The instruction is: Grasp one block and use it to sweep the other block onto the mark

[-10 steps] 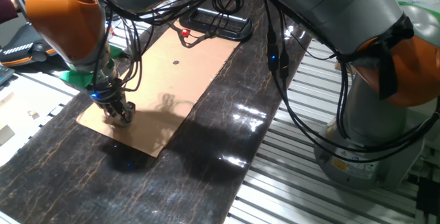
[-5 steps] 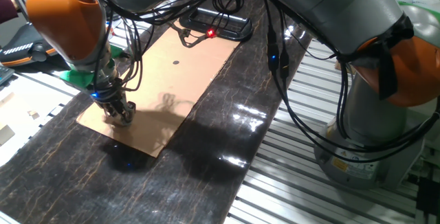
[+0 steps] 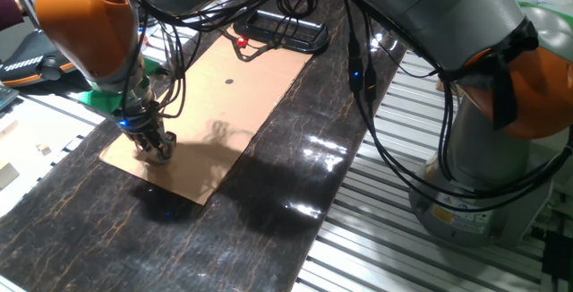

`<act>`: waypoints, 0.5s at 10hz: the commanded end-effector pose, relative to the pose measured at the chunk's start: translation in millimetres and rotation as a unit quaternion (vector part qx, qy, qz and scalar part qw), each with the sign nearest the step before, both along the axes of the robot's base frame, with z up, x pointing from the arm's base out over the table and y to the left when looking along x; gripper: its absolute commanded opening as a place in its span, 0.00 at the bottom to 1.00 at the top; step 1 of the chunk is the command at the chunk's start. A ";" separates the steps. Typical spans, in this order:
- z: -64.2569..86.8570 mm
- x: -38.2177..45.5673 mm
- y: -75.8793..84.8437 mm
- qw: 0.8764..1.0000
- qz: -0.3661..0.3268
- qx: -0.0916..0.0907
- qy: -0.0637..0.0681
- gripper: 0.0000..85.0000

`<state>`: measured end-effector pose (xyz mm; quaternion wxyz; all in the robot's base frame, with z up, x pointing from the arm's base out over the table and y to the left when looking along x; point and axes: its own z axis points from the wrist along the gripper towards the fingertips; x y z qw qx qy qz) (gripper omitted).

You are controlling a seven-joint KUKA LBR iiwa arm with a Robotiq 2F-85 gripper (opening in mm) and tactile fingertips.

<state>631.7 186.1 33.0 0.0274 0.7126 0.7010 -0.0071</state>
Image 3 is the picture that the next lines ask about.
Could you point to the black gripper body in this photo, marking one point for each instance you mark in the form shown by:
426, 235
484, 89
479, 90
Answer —
141, 124

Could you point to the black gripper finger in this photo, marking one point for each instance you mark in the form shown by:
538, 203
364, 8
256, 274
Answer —
136, 139
168, 148

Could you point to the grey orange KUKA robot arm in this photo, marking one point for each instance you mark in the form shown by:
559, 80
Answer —
89, 23

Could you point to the forearm in dark red sleeve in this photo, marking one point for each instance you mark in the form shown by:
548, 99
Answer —
9, 12

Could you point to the large wooden block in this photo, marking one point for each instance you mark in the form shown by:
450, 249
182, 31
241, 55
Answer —
8, 175

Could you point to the brown cardboard sheet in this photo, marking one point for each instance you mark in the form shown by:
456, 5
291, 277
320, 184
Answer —
224, 113

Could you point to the tiny wooden cube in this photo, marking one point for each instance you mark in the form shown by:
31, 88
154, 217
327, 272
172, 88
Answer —
44, 149

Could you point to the white paper sheet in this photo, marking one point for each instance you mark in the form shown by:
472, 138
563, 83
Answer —
45, 180

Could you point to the thin wooden plank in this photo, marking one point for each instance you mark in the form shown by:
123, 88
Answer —
9, 130

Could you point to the orange black teach pendant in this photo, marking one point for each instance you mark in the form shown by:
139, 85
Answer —
27, 66

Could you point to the dark marble pattern mat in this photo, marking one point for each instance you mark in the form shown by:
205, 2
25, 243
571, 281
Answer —
268, 229

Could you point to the black keyboard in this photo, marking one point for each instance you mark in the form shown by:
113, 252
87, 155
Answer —
6, 97

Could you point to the black plastic tray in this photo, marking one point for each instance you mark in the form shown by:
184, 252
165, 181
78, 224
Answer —
313, 41

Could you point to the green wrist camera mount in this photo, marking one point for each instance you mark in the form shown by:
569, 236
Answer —
100, 101

